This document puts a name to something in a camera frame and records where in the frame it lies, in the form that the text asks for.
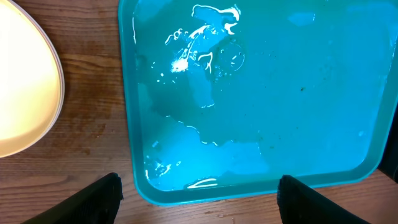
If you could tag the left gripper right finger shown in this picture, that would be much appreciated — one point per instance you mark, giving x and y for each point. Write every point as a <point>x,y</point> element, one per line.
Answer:
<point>298,203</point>

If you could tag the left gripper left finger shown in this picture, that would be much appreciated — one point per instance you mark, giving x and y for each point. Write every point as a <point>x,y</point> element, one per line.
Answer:
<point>97,203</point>

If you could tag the yellow-green plate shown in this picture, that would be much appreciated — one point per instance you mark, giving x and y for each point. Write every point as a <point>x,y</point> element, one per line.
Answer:
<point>32,80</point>

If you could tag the black plastic tray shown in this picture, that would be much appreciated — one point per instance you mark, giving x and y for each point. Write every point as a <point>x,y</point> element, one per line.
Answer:
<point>389,160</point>

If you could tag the teal plastic tray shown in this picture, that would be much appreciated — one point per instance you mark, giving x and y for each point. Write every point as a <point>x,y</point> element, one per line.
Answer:
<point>223,98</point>

